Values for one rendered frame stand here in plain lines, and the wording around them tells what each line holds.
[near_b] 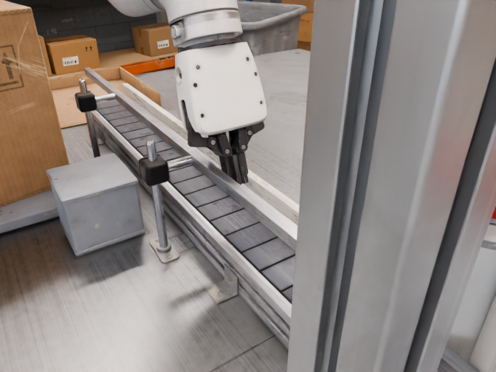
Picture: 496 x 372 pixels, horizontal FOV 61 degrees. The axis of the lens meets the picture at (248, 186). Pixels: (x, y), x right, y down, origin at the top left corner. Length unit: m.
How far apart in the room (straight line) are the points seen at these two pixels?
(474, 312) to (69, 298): 0.43
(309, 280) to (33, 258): 0.52
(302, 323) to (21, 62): 0.58
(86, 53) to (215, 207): 3.61
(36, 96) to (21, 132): 0.06
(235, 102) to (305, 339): 0.37
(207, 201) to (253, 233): 0.10
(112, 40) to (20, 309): 4.64
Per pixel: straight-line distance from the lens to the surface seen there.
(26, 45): 0.68
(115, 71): 1.35
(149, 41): 4.43
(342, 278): 0.16
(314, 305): 0.16
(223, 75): 0.51
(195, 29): 0.50
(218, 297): 0.52
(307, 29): 4.01
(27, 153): 0.71
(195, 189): 0.63
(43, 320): 0.55
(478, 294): 0.32
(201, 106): 0.49
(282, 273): 0.48
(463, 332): 0.35
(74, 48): 4.09
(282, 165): 0.80
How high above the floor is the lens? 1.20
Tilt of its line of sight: 31 degrees down
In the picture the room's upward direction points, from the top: straight up
